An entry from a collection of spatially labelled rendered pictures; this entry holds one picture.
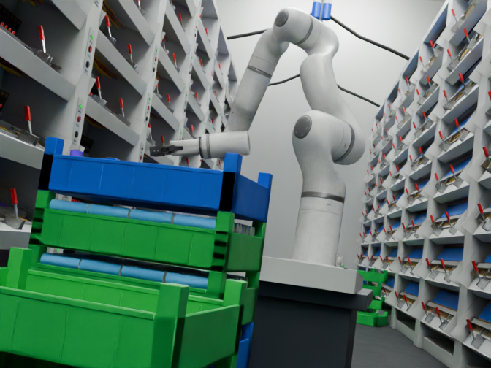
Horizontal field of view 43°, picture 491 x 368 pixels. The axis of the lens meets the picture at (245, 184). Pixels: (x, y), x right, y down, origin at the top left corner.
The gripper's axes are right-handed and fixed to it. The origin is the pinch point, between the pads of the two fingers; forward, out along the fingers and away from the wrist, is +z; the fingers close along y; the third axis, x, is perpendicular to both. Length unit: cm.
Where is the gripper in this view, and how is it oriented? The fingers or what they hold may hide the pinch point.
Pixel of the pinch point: (156, 151)
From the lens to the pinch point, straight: 213.8
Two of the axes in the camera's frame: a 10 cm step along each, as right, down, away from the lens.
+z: -9.9, 0.9, 0.7
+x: 0.9, 10.0, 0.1
